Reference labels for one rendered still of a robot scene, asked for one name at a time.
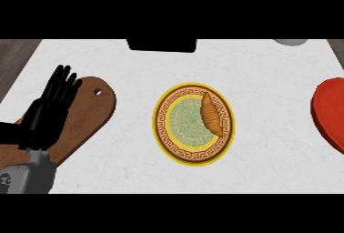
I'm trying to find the yellow patterned plate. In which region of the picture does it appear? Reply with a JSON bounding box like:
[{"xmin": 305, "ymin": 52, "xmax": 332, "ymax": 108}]
[{"xmin": 152, "ymin": 82, "xmax": 238, "ymax": 167}]

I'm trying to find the brown wooden cutting board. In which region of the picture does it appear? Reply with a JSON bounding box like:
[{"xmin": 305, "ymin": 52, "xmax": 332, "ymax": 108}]
[{"xmin": 0, "ymin": 76, "xmax": 118, "ymax": 169}]

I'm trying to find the pale grey round object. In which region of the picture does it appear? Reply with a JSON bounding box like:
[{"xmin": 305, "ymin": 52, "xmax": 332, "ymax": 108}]
[{"xmin": 273, "ymin": 38, "xmax": 308, "ymax": 47}]

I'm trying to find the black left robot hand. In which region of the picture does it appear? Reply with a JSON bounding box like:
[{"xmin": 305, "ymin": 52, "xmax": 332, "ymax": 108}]
[{"xmin": 0, "ymin": 64, "xmax": 83, "ymax": 151}]

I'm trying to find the red bowl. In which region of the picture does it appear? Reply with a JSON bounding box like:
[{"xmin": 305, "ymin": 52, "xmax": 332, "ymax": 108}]
[{"xmin": 310, "ymin": 76, "xmax": 344, "ymax": 152}]

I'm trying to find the black appliance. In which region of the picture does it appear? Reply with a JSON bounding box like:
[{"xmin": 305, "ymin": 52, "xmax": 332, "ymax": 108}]
[{"xmin": 125, "ymin": 38, "xmax": 199, "ymax": 54}]

